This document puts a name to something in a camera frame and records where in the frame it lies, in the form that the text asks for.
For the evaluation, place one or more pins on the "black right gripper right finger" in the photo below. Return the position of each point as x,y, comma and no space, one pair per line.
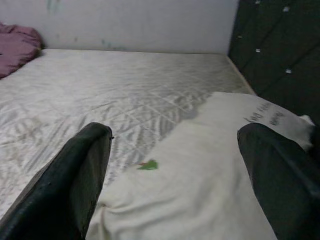
282,187

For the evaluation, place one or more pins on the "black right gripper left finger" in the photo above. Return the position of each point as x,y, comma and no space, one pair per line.
57,190

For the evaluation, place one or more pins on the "white pillow with green print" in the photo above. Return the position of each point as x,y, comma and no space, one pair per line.
195,180

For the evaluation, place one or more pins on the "white grey patterned mattress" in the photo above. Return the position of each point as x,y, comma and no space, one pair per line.
100,87

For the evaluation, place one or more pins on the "black tufted headboard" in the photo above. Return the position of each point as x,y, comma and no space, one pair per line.
275,50

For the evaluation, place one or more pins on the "purple blanket with duck prints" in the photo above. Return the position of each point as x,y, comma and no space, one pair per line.
15,47

